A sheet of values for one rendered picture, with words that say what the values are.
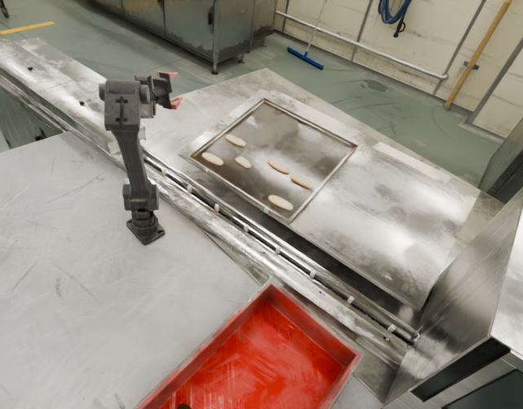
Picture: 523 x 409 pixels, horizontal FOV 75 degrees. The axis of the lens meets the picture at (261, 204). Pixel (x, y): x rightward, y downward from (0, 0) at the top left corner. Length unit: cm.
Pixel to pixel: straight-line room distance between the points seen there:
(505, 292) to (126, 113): 85
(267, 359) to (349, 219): 56
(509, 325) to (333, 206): 74
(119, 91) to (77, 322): 63
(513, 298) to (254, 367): 63
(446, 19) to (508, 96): 103
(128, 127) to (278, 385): 75
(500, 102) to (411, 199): 299
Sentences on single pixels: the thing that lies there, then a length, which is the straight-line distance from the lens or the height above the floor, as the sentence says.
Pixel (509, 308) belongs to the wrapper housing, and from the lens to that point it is 74.
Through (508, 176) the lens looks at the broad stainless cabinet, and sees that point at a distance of 263.
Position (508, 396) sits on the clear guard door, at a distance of 80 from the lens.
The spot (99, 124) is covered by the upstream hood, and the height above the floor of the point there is 92.
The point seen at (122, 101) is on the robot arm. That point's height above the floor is 134.
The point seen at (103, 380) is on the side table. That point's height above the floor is 82.
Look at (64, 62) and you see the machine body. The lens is 234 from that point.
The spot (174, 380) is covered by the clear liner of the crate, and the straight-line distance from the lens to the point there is 91.
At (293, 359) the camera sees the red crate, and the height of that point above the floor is 82.
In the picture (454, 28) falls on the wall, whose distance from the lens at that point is 452.
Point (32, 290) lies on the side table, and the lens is 121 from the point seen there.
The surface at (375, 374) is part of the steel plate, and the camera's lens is 111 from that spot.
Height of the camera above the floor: 178
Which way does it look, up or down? 46 degrees down
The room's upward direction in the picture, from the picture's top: 11 degrees clockwise
